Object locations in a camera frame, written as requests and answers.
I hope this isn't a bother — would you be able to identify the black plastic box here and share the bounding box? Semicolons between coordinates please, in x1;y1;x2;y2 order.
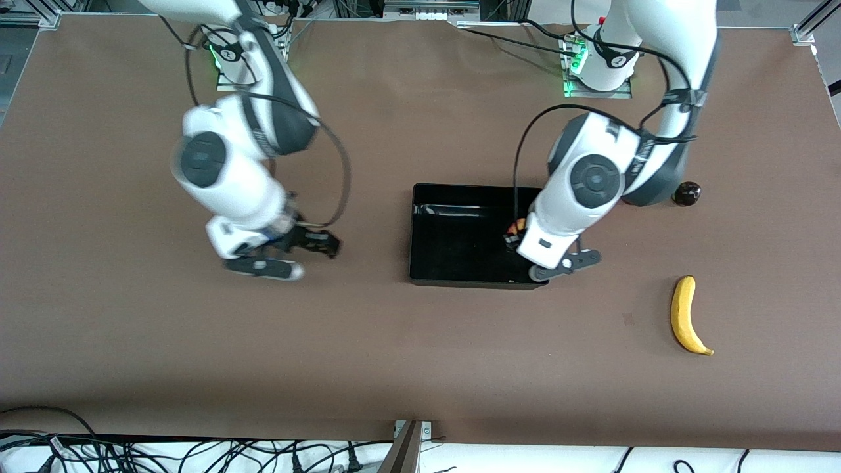
409;183;551;290

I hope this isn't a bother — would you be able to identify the yellow banana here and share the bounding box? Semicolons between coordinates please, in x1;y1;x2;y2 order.
670;275;715;357

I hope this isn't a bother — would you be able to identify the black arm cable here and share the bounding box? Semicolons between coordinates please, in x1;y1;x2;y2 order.
512;0;698;221
237;92;352;231
160;16;202;109

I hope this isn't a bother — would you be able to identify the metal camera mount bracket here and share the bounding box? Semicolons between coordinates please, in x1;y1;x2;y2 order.
394;420;434;440

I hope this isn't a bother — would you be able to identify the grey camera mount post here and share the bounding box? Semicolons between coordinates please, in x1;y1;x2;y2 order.
377;420;422;473

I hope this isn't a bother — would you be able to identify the aluminium frame rail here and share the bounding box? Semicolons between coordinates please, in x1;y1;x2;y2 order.
381;0;482;22

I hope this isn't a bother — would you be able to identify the aluminium frame corner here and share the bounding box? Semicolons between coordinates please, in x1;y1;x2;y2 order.
791;0;841;47
0;9;62;31

